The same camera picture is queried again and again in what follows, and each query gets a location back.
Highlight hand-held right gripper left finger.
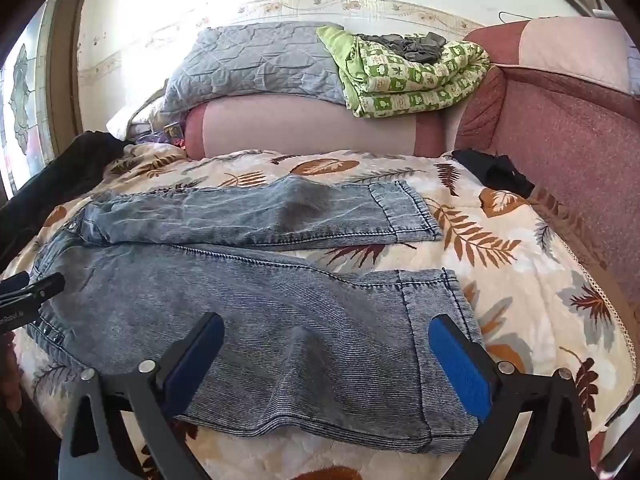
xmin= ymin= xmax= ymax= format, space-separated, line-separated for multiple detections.
xmin=57 ymin=311 xmax=226 ymax=480

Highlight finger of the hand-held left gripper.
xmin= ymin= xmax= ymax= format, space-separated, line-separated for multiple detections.
xmin=0 ymin=271 xmax=31 ymax=295
xmin=0 ymin=273 xmax=66 ymax=312

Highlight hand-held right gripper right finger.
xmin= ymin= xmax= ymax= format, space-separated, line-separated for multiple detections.
xmin=427 ymin=314 xmax=601 ymax=480

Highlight blue denim pants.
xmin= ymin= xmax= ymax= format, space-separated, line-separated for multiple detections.
xmin=25 ymin=176 xmax=485 ymax=456

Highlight leaf print blanket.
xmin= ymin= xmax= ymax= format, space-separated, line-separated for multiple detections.
xmin=0 ymin=147 xmax=633 ymax=480

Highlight black jacket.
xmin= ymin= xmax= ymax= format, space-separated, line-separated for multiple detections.
xmin=0 ymin=130 xmax=127 ymax=271

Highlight white pillow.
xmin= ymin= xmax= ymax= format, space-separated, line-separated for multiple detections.
xmin=107 ymin=91 xmax=168 ymax=141

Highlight purple cloth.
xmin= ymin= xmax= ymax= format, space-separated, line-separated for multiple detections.
xmin=132 ymin=127 xmax=188 ymax=152

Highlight small black cloth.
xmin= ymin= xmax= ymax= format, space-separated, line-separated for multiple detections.
xmin=452 ymin=148 xmax=536 ymax=200

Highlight stained glass window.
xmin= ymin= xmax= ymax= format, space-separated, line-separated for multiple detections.
xmin=0 ymin=0 xmax=57 ymax=196

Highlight pink and maroon sofa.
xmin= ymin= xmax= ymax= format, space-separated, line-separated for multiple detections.
xmin=182 ymin=15 xmax=640 ymax=480

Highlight green printed blanket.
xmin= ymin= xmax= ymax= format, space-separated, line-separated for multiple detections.
xmin=316 ymin=26 xmax=491 ymax=119

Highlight grey quilted blanket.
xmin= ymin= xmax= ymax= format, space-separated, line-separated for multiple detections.
xmin=162 ymin=22 xmax=351 ymax=123

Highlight dark grey cloth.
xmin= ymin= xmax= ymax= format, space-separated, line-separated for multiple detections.
xmin=356 ymin=31 xmax=448 ymax=65

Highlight wooden door frame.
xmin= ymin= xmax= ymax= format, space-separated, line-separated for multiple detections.
xmin=49 ymin=0 xmax=98 ymax=138

